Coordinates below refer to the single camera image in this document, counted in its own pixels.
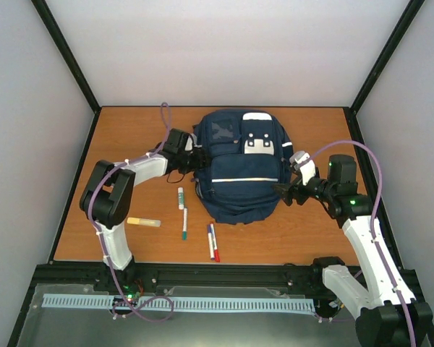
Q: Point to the red marker pen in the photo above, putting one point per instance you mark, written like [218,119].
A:
[215,246]

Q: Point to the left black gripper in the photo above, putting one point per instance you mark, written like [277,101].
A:
[201,163]

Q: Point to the blue purple marker pen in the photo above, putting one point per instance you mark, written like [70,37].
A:
[210,243]

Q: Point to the black frame post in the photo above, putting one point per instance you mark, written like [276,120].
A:
[407,17]
[44,12]

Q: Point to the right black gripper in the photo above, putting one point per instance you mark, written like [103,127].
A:
[289,192]

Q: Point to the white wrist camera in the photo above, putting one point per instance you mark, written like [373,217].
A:
[190,143]
[303,163]

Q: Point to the light blue cable duct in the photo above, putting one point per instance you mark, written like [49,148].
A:
[180,304]

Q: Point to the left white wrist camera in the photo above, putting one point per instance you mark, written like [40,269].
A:
[190,143]

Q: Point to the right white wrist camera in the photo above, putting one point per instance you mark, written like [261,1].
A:
[303,163]

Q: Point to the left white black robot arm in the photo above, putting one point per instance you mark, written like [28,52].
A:
[107,196]

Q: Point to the black frame post left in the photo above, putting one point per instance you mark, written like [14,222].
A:
[44,12]

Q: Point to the yellow highlighter clear cap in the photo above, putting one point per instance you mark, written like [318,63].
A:
[143,222]

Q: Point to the teal tip white marker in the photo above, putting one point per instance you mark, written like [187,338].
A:
[184,226]

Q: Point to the navy blue student backpack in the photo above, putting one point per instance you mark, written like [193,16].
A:
[249,152]

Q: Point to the green cap glue stick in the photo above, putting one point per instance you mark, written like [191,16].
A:
[180,192]

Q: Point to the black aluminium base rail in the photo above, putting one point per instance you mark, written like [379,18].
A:
[153,278]

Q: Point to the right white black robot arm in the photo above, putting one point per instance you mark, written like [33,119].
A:
[385,310]

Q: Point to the black frame post right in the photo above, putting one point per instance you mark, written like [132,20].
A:
[407,17]

